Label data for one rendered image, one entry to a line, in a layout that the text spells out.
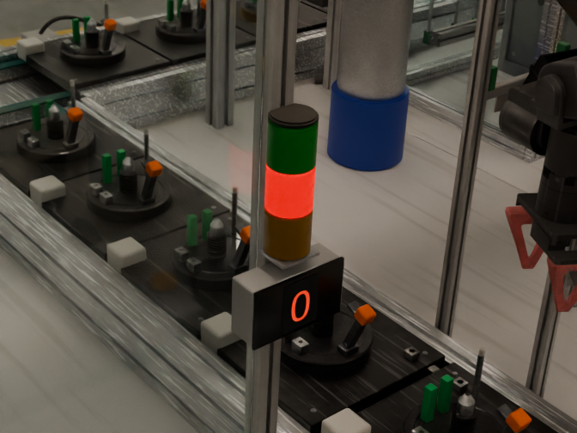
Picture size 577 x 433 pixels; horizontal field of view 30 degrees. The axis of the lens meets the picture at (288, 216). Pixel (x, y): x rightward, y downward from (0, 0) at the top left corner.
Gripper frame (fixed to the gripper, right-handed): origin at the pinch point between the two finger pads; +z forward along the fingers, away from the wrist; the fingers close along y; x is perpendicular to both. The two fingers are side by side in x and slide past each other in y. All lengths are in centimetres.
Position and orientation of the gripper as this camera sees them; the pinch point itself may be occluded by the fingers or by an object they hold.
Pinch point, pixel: (545, 283)
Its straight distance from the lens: 128.2
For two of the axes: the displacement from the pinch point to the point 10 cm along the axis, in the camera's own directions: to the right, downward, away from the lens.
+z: -0.7, 8.9, 4.5
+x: 9.8, -0.3, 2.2
